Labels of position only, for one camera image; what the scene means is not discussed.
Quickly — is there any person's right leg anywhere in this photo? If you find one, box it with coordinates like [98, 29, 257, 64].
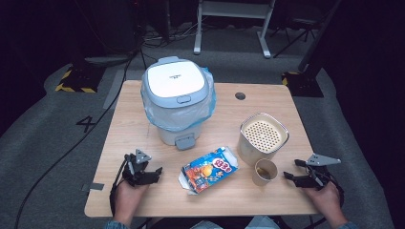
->
[244, 216, 282, 229]

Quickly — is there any grey floor cable cover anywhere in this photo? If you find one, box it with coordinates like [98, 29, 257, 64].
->
[102, 69, 127, 111]

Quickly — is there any black yellow striped stand base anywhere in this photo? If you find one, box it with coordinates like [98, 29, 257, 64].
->
[281, 70, 325, 98]
[54, 64, 106, 94]

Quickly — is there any grey tape piece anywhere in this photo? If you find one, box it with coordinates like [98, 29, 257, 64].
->
[80, 182, 105, 193]

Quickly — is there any white pedal trash can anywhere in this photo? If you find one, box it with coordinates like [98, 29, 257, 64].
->
[139, 55, 218, 151]

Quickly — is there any person's right hand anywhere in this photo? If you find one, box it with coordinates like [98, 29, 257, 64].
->
[302, 182, 345, 223]

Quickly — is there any beige paper cup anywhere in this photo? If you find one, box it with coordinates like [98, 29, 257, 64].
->
[251, 157, 279, 187]

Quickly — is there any bundle of floor cables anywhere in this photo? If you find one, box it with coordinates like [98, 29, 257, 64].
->
[141, 22, 199, 50]

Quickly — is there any person's left leg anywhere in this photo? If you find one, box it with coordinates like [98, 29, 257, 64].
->
[190, 219, 225, 229]

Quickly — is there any translucent bin bag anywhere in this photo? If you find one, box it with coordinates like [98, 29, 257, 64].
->
[140, 66, 218, 133]

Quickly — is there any blue printed snack box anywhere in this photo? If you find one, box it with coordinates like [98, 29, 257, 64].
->
[178, 146, 240, 196]

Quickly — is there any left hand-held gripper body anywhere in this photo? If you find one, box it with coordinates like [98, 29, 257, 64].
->
[122, 148, 153, 187]

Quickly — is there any person's leg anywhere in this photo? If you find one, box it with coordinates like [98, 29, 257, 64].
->
[244, 216, 282, 229]
[190, 219, 225, 229]

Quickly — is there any black tripod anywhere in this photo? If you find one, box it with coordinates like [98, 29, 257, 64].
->
[270, 13, 321, 59]

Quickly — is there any black stand pole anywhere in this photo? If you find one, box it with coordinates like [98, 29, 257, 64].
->
[297, 0, 343, 73]

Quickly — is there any white metal table frame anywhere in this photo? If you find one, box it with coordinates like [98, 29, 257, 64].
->
[193, 0, 277, 59]

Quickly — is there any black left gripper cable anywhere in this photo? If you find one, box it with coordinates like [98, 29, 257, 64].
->
[109, 157, 128, 218]

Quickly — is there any long black floor cable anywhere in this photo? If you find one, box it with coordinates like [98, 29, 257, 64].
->
[12, 47, 141, 229]

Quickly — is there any person's left hand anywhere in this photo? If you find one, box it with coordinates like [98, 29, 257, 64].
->
[114, 180, 149, 223]

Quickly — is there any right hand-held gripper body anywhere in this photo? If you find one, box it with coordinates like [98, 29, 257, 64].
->
[305, 153, 342, 191]

